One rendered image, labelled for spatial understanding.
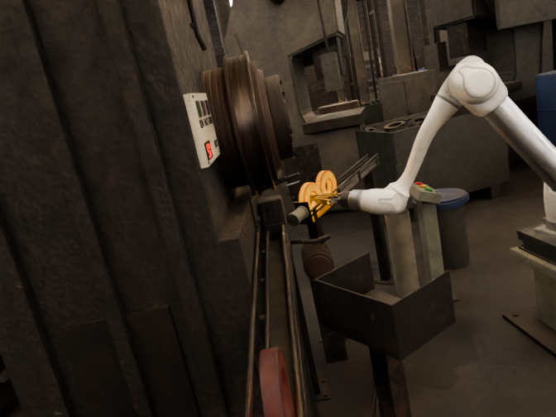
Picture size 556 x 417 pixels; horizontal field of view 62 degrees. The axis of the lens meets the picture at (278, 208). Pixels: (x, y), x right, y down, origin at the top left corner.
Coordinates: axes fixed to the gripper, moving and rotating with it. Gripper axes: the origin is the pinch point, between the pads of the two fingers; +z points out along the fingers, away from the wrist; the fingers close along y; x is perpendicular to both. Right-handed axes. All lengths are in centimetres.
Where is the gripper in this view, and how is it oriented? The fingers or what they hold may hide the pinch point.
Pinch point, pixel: (310, 197)
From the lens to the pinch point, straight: 212.2
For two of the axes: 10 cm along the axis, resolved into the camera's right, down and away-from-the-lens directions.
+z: -8.2, -0.6, 5.7
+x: -1.3, -9.5, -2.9
